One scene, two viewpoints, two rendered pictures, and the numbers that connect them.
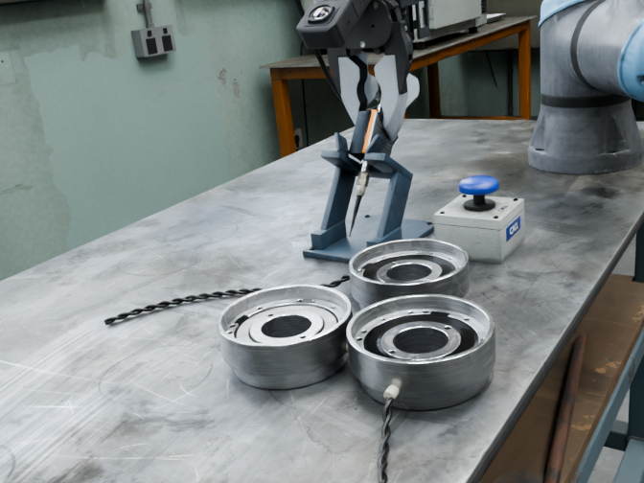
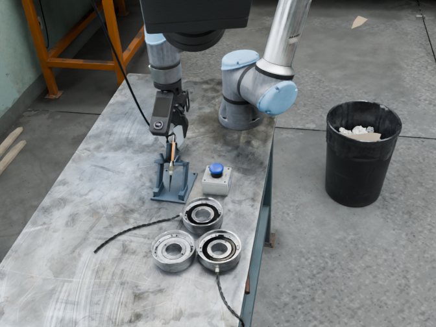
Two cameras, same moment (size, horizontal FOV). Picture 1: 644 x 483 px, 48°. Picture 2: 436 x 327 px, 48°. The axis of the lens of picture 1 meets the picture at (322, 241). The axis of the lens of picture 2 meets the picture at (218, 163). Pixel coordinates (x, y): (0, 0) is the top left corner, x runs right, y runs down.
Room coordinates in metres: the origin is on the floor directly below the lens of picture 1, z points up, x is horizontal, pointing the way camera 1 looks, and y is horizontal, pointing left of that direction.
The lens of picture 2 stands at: (-0.27, 0.23, 1.72)
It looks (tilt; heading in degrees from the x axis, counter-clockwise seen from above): 39 degrees down; 337
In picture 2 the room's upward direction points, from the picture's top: 3 degrees counter-clockwise
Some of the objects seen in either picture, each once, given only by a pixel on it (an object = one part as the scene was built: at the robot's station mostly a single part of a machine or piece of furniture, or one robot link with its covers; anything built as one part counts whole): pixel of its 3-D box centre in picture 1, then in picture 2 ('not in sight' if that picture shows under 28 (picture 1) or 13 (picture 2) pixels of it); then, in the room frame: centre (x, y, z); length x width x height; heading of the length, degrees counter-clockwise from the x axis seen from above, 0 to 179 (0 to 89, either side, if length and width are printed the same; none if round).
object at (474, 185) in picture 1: (479, 201); (217, 172); (0.69, -0.16, 0.85); 0.04 x 0.04 x 0.05
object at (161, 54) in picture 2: not in sight; (163, 41); (0.78, -0.09, 1.22); 0.09 x 0.08 x 0.11; 100
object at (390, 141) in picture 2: not in sight; (357, 156); (1.18, -1.11, 0.21); 0.34 x 0.34 x 0.43
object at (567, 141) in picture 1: (585, 125); (241, 104); (0.97, -0.38, 0.85); 0.15 x 0.15 x 0.10
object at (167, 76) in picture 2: not in sight; (165, 71); (0.78, -0.08, 1.14); 0.08 x 0.08 x 0.05
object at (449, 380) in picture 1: (421, 350); (219, 251); (0.46, -0.06, 0.82); 0.10 x 0.10 x 0.04
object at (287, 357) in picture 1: (287, 335); (174, 252); (0.50, 0.04, 0.82); 0.10 x 0.10 x 0.04
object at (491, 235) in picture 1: (482, 223); (217, 178); (0.69, -0.17, 0.82); 0.08 x 0.07 x 0.05; 144
